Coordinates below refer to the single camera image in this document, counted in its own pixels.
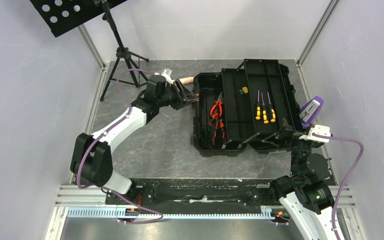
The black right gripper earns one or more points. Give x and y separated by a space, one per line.
293 134

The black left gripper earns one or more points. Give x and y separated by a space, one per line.
184 97

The wire brush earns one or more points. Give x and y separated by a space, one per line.
196 97

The orange cutting pliers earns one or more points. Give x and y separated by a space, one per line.
216 112

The black plastic toolbox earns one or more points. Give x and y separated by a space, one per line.
238 111

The yellow hex key set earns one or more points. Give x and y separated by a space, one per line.
243 91

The orange black combination pliers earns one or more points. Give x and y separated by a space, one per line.
218 131

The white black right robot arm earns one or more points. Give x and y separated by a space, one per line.
304 193

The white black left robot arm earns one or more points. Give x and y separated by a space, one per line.
92 154

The purple plastic scraper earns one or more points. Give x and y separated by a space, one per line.
310 111

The black tripod music stand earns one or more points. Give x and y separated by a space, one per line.
62 16

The beige wooden handle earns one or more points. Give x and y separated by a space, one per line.
187 80

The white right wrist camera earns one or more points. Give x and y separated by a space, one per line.
317 133

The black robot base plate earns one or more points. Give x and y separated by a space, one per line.
203 195

